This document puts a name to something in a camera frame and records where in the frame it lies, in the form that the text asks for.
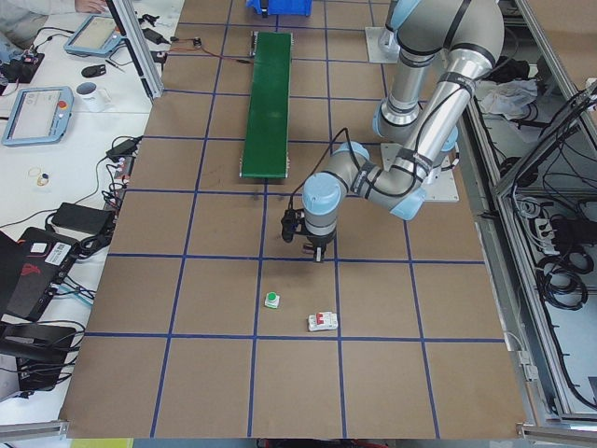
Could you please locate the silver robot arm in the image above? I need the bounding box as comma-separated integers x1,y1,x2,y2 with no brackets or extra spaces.
282,0,505,262

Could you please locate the green push button switch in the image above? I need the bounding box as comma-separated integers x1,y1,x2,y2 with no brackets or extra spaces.
264,291,280,309

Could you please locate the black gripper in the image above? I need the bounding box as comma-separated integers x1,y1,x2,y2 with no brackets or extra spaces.
303,233,334,263

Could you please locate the black laptop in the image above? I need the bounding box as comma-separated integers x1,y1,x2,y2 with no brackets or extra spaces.
1,227,80,321

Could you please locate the aluminium frame post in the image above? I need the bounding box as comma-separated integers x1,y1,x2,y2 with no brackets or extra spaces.
106,0,164,100

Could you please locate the green conveyor belt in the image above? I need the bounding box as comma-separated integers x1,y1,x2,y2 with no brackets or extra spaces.
240,31,293,179

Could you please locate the red black power cable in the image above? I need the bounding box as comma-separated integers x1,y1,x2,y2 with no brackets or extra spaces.
165,40,256,64

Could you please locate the blue plastic bin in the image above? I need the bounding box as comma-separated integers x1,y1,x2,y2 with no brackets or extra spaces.
245,0,312,18

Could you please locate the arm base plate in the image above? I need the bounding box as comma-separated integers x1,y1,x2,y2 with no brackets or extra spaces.
380,142,461,203
365,26,400,63

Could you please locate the black power adapter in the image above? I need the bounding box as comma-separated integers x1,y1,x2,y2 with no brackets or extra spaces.
51,203,115,234

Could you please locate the white circuit breaker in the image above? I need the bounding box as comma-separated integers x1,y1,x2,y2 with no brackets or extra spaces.
307,311,339,332

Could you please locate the teach pendant tablet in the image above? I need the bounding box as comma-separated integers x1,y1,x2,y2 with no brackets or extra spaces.
63,14,122,58
1,87,74,147

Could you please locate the white mug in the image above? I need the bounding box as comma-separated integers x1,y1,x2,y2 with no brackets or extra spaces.
76,82,112,113

